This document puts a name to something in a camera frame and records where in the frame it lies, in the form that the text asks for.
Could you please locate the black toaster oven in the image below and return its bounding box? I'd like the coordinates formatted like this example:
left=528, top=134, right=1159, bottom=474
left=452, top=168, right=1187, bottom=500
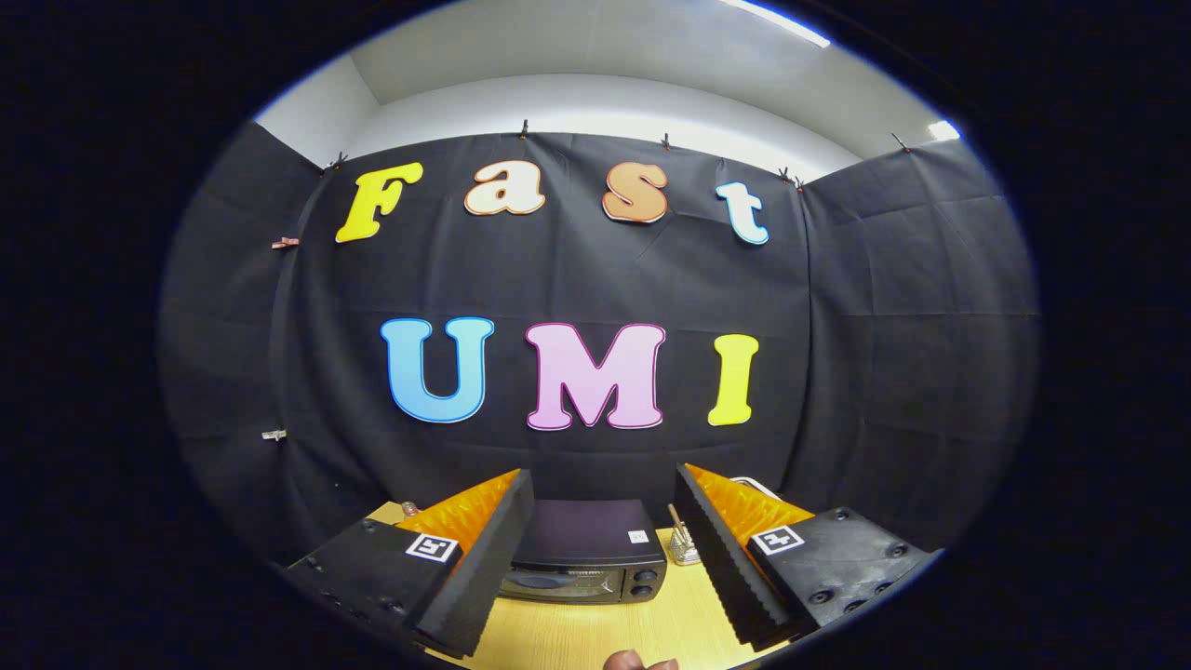
left=498, top=499, right=668, bottom=606

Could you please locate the row of black clips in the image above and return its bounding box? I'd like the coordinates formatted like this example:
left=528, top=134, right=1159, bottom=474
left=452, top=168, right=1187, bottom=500
left=326, top=119, right=917, bottom=192

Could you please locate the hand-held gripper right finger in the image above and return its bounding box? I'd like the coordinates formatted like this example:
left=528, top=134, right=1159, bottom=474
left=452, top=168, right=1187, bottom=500
left=674, top=462, right=936, bottom=652

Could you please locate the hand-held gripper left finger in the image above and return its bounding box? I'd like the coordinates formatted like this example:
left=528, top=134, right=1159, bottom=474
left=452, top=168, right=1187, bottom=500
left=284, top=468, right=536, bottom=660

